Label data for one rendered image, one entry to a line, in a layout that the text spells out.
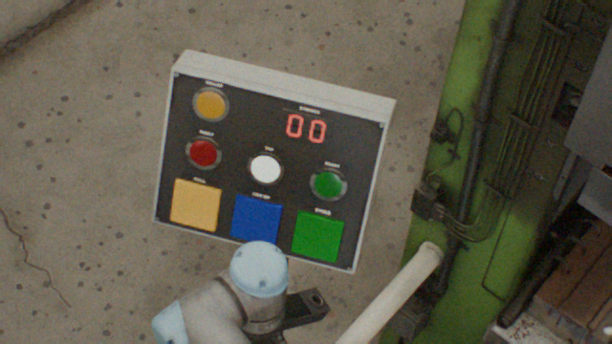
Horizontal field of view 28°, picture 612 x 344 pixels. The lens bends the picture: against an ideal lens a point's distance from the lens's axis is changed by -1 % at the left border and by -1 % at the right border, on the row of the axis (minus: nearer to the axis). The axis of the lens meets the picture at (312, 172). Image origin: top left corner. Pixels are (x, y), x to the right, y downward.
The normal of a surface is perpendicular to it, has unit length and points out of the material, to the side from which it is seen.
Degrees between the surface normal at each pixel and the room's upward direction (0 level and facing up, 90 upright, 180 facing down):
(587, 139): 90
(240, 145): 60
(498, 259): 90
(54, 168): 0
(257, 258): 0
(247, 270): 1
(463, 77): 90
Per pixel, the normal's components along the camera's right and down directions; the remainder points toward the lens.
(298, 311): 0.47, -0.67
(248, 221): -0.19, 0.45
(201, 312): 0.05, -0.52
